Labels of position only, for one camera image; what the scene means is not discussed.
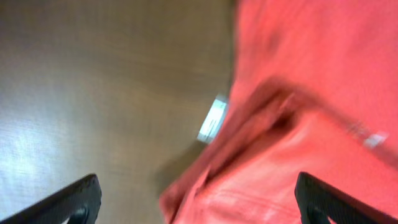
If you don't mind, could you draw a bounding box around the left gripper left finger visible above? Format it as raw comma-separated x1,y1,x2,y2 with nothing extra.
1,174,102,224

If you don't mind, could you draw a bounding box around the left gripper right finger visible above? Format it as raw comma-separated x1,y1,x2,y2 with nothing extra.
294,172,397,224

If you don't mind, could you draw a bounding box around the red orange t-shirt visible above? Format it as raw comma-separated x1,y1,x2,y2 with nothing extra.
159,0,397,223

